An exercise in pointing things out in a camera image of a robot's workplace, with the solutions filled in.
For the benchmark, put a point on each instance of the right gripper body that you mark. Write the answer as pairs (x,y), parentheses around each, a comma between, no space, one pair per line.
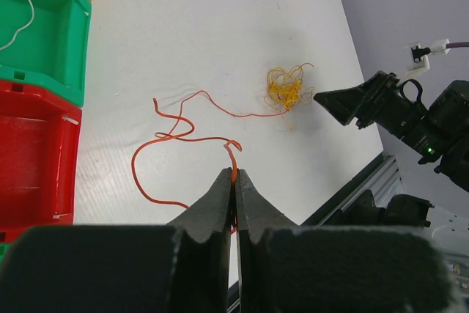
(382,103)

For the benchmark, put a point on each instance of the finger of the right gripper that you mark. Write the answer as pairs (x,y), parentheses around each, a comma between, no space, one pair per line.
(343,104)

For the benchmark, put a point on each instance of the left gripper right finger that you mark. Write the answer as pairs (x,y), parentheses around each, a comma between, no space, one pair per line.
(284,267)

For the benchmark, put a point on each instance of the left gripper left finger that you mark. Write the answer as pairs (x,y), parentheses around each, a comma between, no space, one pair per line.
(182,266)

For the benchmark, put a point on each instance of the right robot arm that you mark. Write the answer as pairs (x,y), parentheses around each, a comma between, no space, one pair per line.
(449,112)

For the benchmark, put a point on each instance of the lower green plastic bin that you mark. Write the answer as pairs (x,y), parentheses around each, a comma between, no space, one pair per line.
(4,248)

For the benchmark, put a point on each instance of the green plastic bin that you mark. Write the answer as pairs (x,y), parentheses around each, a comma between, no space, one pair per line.
(4,248)
(44,43)

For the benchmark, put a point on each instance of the red plastic bin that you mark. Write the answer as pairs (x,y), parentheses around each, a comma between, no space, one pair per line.
(39,148)

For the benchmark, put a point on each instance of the upper green plastic bin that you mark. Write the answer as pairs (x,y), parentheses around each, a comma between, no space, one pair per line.
(44,43)

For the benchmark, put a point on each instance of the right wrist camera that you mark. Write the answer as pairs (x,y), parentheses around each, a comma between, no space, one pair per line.
(420,57)

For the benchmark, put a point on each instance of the aluminium rail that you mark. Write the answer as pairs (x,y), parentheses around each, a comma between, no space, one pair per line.
(384,183)

